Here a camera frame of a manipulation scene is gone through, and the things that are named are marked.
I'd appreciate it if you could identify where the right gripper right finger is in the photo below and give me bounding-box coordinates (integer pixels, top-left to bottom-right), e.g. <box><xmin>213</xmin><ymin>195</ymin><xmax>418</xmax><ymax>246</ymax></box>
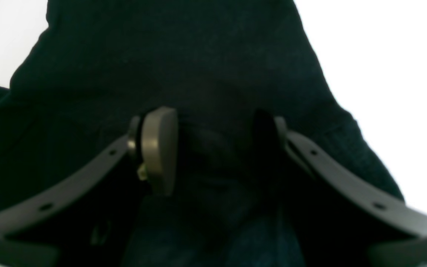
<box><xmin>252</xmin><ymin>110</ymin><xmax>427</xmax><ymax>267</ymax></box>

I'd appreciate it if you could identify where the black T-shirt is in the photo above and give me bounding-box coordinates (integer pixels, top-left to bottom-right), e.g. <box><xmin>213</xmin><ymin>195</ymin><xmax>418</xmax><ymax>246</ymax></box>
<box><xmin>0</xmin><ymin>0</ymin><xmax>404</xmax><ymax>267</ymax></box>

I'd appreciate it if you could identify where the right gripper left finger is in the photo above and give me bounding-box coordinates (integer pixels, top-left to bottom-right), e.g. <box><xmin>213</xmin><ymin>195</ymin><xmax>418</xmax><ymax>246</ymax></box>
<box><xmin>0</xmin><ymin>107</ymin><xmax>179</xmax><ymax>267</ymax></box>

